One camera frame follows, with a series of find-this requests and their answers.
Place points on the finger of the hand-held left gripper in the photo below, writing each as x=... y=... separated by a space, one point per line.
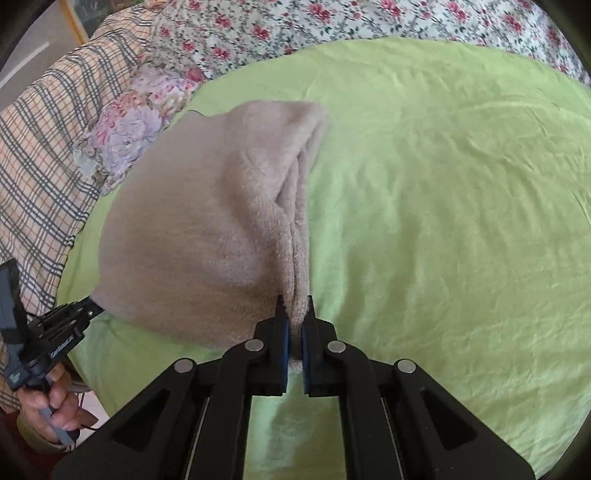
x=69 y=308
x=81 y=321

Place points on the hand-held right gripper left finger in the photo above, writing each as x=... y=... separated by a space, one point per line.
x=276 y=364

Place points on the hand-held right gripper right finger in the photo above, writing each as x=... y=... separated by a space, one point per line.
x=311 y=364

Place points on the beige knit sweater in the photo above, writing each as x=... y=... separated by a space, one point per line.
x=198 y=230

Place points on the person's left hand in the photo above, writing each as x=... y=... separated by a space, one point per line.
x=60 y=406

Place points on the plaid blanket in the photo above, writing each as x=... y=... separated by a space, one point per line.
x=41 y=152

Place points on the green bed sheet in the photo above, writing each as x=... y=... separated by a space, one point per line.
x=438 y=221

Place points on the pastel floral pillow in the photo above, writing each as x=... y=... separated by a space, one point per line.
x=134 y=124

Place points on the red floral quilt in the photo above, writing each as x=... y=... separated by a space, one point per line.
x=351 y=21

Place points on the framed wall picture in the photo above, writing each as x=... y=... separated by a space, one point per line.
x=78 y=18

